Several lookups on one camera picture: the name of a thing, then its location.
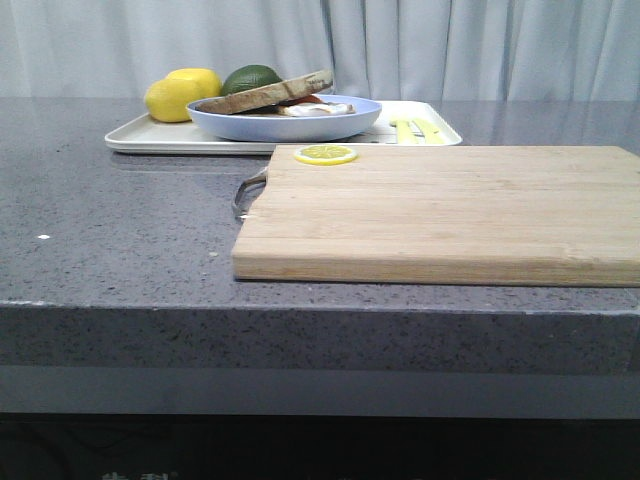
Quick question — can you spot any light blue round plate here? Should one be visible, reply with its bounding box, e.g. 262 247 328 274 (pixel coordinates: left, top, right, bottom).
187 94 382 143

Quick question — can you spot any bread slice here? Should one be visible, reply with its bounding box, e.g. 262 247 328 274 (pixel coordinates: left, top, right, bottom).
246 105 300 117
191 69 333 114

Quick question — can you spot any white rectangular tray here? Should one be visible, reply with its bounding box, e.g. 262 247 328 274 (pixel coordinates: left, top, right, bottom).
104 101 462 156

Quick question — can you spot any lemon slice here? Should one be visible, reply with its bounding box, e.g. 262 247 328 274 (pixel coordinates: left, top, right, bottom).
294 144 358 166

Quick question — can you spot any fried egg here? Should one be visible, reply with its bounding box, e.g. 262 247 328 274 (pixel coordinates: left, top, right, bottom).
275 95 356 117

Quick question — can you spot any wooden cutting board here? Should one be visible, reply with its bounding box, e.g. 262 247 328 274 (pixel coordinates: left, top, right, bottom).
231 145 639 287

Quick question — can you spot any green lime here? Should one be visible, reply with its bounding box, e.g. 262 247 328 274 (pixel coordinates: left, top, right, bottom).
220 64 282 96

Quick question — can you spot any rear yellow lemon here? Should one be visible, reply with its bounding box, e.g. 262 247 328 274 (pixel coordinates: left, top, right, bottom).
166 67 222 98

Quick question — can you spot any yellow lemon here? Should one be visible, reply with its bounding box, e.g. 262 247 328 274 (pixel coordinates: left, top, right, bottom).
166 67 222 98
144 78 202 123

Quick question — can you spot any grey curtain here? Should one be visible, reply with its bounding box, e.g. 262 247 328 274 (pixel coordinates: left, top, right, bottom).
1 1 639 101

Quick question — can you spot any front yellow lemon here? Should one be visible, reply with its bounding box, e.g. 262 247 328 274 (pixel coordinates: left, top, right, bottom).
144 78 202 123

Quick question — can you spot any metal cutting board handle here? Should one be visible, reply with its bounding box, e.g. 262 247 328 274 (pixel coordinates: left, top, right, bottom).
232 167 268 221

